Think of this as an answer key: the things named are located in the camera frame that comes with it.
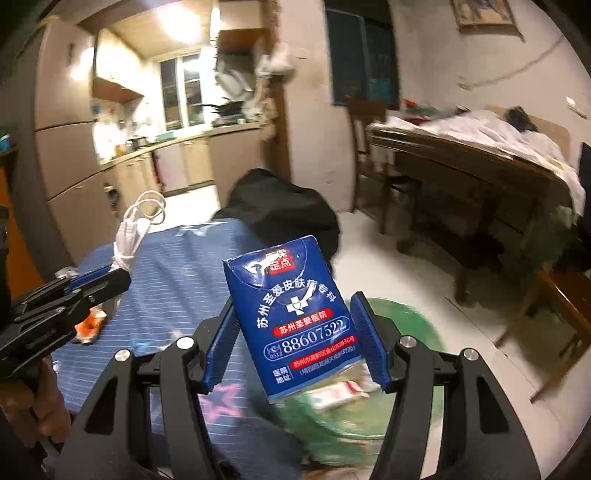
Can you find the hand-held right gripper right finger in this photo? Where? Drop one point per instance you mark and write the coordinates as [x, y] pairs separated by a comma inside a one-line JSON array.
[[369, 341]]

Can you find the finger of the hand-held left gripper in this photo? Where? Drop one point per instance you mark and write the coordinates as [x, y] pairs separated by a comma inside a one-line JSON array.
[[90, 278], [106, 286]]

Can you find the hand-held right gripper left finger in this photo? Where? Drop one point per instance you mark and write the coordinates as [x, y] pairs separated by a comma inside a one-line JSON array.
[[221, 350]]

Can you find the green plastic bin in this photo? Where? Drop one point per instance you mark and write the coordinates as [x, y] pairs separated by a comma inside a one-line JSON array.
[[415, 332]]

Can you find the blue printed carton box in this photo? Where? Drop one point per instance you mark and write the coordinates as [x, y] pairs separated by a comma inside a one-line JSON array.
[[291, 318]]

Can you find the person's left hand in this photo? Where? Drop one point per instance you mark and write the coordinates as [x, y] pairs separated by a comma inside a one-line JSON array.
[[32, 410]]

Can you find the orange snack wrapper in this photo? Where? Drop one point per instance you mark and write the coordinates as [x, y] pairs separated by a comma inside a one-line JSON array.
[[92, 325]]

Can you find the white red carton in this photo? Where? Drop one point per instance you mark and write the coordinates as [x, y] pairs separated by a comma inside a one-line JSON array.
[[339, 394]]

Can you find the blue striped star tablecloth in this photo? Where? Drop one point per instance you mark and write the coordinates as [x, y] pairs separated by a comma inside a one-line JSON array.
[[175, 277]]

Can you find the beige refrigerator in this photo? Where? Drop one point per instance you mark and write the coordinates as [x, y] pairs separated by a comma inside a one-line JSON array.
[[64, 138]]

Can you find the metal pot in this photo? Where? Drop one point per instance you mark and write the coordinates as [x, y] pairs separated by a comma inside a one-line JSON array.
[[136, 143]]

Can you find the beige kitchen counter cabinets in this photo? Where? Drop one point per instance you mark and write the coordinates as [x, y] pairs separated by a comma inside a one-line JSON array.
[[194, 157]]

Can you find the black cloth bundle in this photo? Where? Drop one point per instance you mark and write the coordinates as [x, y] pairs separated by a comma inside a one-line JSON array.
[[277, 203]]

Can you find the teal basin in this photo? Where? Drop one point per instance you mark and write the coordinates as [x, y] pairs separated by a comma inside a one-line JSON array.
[[166, 135]]

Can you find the wooden dining table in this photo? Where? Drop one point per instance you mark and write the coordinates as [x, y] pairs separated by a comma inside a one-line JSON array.
[[461, 170]]

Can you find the wooden stool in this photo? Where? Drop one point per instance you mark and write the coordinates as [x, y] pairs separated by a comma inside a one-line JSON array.
[[558, 295]]

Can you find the wooden chair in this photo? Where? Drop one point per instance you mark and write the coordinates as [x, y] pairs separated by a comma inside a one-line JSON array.
[[364, 138]]

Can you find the wooden upper kitchen cabinet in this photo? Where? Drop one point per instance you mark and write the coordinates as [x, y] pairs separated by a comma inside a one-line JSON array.
[[115, 69]]

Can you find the kitchen window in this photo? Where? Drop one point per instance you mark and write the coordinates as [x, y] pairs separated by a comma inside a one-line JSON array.
[[184, 87]]

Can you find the black frying pan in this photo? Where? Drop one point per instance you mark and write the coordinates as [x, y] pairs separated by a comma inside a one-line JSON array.
[[226, 107]]

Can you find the white table cloth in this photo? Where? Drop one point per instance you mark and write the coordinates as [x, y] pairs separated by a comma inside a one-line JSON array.
[[485, 134]]

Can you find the range hood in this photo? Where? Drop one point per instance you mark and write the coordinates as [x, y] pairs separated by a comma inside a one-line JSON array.
[[235, 81]]

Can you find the dark object on table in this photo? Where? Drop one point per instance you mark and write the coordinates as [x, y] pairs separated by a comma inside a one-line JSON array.
[[521, 119]]

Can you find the dark flat panel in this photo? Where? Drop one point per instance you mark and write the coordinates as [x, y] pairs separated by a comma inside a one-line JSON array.
[[585, 168]]

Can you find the white hanging plastic bag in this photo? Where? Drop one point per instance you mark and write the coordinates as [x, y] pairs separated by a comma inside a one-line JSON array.
[[277, 60]]

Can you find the dark window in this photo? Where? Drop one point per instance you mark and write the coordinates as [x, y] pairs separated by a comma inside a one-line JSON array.
[[369, 55]]

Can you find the white wall switch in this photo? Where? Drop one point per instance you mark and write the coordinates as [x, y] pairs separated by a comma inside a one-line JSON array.
[[577, 105]]

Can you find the framed wall picture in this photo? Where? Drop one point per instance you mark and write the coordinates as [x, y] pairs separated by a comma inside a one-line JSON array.
[[482, 11]]

